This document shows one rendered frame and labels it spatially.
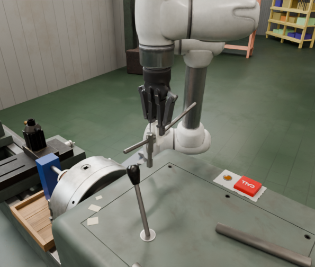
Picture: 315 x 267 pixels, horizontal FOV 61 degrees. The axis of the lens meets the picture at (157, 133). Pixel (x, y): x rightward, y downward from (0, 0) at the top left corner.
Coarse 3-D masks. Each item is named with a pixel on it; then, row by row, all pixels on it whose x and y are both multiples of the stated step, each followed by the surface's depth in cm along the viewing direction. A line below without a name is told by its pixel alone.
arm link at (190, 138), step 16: (192, 48) 113; (208, 48) 113; (192, 64) 119; (208, 64) 120; (192, 80) 126; (192, 96) 132; (192, 112) 138; (192, 128) 145; (176, 144) 151; (192, 144) 149; (208, 144) 152
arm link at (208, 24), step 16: (192, 0) 59; (208, 0) 58; (224, 0) 58; (240, 0) 58; (192, 16) 59; (208, 16) 58; (224, 16) 58; (240, 16) 59; (256, 16) 60; (192, 32) 61; (208, 32) 61; (224, 32) 61; (240, 32) 61
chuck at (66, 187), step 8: (88, 160) 92; (96, 160) 93; (104, 160) 94; (112, 160) 99; (72, 168) 89; (80, 168) 88; (96, 168) 88; (64, 176) 88; (72, 176) 86; (80, 176) 86; (88, 176) 85; (64, 184) 86; (72, 184) 84; (80, 184) 83; (56, 192) 86; (64, 192) 84; (72, 192) 83; (56, 200) 85; (64, 200) 83; (56, 208) 85; (64, 208) 82; (56, 216) 85
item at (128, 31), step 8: (128, 0) 548; (128, 8) 556; (128, 16) 563; (128, 24) 571; (128, 32) 579; (136, 32) 598; (128, 40) 588; (136, 40) 604; (128, 48) 596; (136, 48) 603; (128, 56) 588; (136, 56) 583; (128, 64) 596; (136, 64) 591; (128, 72) 606; (136, 72) 600
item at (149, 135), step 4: (148, 132) 77; (152, 132) 77; (148, 136) 76; (152, 136) 76; (152, 140) 77; (148, 144) 77; (152, 144) 78; (148, 148) 78; (152, 148) 78; (148, 152) 78; (152, 152) 79; (148, 156) 79; (148, 160) 80; (152, 160) 81; (148, 164) 81
